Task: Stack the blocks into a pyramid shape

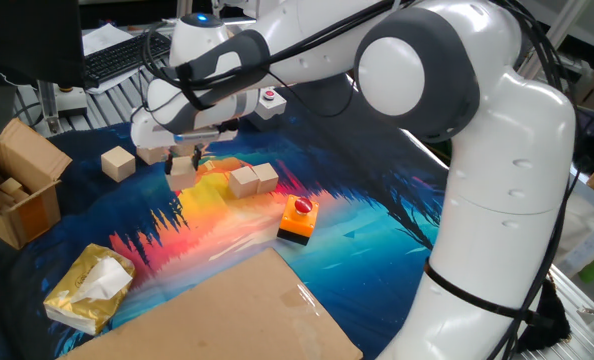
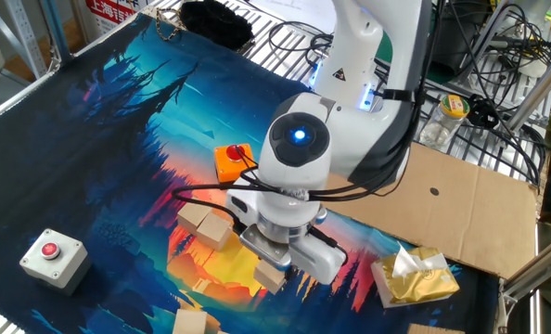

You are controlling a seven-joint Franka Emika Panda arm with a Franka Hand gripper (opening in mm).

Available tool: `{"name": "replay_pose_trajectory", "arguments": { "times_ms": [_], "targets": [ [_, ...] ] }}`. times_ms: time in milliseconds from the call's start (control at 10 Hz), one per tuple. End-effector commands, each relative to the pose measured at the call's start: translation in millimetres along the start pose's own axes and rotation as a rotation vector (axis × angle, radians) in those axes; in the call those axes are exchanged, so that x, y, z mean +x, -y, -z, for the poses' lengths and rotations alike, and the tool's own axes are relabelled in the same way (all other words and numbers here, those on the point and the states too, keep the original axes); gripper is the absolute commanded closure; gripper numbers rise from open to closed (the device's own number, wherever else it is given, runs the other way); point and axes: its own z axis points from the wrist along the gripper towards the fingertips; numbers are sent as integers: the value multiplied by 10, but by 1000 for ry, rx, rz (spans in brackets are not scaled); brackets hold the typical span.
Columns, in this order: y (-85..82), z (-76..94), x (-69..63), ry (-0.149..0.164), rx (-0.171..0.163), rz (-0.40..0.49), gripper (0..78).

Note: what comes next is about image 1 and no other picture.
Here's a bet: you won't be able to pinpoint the colourful forest print mat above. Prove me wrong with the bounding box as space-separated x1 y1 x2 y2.
0 74 451 360

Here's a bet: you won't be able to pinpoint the gold tissue pack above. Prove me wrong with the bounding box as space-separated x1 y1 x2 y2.
43 243 137 336

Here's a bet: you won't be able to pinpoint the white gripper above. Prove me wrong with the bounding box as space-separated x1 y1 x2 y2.
130 107 240 176

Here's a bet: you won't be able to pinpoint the wooden pieces inside box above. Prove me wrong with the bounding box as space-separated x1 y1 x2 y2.
0 176 27 200

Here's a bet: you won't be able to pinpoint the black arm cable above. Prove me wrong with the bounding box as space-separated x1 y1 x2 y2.
129 0 586 360

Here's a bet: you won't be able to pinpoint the metal wrist mounting plate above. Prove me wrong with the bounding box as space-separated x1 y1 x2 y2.
172 127 239 146

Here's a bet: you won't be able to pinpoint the grey box with red button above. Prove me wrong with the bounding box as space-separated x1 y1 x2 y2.
254 87 288 121

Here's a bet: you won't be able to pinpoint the black keyboard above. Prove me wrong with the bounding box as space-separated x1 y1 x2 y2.
83 30 174 90

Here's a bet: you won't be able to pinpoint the white paper sheets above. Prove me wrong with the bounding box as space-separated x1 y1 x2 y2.
80 22 146 96

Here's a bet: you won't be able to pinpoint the open cardboard box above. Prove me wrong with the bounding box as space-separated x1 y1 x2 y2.
0 117 74 251

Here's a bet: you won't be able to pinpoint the short aluminium profile post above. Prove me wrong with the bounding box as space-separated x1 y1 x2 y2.
35 79 62 137

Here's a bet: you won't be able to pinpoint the white stand base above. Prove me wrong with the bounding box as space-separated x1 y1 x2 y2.
55 87 89 119

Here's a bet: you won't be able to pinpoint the flat brown cardboard sheet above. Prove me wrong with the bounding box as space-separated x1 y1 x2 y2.
56 247 364 360

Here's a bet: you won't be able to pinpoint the black monitor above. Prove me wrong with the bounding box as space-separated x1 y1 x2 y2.
0 0 87 90

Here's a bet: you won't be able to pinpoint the orange emergency stop button box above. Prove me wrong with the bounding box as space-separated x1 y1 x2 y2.
276 194 321 247

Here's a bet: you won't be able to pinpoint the black fuzzy bag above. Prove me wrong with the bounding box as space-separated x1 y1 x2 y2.
518 276 574 353

